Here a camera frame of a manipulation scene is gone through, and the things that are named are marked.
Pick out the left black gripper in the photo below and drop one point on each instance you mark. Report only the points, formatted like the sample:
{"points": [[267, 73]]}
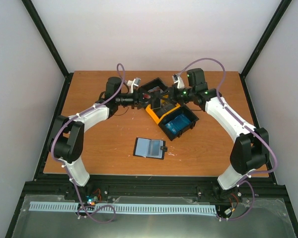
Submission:
{"points": [[138, 99]]}

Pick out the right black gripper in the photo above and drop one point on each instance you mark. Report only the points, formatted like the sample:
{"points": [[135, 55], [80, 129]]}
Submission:
{"points": [[171, 92]]}

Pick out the black bin with blue cards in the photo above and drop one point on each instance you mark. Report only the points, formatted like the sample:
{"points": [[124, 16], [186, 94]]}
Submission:
{"points": [[188, 113]]}

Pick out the black leather card holder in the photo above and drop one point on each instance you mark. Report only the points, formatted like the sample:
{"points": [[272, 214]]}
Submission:
{"points": [[141, 148]]}

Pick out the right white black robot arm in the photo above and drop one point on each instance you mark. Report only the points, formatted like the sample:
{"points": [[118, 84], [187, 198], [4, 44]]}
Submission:
{"points": [[251, 148]]}

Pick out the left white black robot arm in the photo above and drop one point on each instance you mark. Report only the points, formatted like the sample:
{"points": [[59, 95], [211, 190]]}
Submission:
{"points": [[67, 135]]}

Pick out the stack of red cards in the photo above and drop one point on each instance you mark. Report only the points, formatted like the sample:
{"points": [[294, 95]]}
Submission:
{"points": [[147, 91]]}

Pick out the black bin with red cards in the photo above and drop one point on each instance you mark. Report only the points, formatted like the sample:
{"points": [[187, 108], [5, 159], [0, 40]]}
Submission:
{"points": [[154, 85]]}

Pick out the black card holders in bin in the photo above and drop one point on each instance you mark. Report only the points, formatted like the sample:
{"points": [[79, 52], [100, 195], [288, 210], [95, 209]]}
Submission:
{"points": [[165, 107]]}

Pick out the stack of blue cards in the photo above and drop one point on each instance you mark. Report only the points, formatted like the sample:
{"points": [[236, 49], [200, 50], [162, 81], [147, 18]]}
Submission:
{"points": [[178, 123]]}

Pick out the yellow plastic bin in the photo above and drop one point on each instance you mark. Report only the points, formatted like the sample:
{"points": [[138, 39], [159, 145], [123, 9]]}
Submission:
{"points": [[154, 113]]}

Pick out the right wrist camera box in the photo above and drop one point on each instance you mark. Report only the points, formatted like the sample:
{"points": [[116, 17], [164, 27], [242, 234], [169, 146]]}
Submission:
{"points": [[178, 81]]}

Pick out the black aluminium frame rail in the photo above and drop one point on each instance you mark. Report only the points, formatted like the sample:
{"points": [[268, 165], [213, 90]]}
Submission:
{"points": [[198, 188]]}

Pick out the light blue slotted cable duct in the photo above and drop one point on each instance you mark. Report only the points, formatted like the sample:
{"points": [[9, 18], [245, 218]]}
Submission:
{"points": [[130, 209]]}

